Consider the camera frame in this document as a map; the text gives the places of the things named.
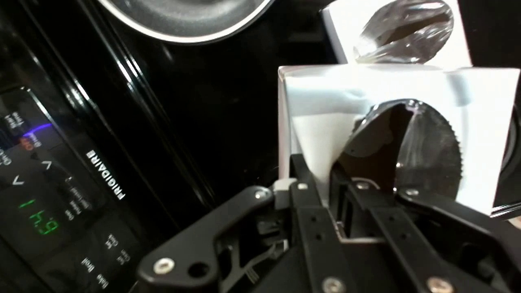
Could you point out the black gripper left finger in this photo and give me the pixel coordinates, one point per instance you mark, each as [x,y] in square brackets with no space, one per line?
[217,229]

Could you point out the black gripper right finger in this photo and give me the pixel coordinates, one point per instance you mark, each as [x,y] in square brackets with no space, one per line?
[461,234]

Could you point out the white tissue box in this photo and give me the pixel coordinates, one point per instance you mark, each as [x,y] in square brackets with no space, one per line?
[326,108]
[339,33]

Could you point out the black electric stove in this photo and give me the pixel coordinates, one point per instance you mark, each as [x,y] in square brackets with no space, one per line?
[217,108]

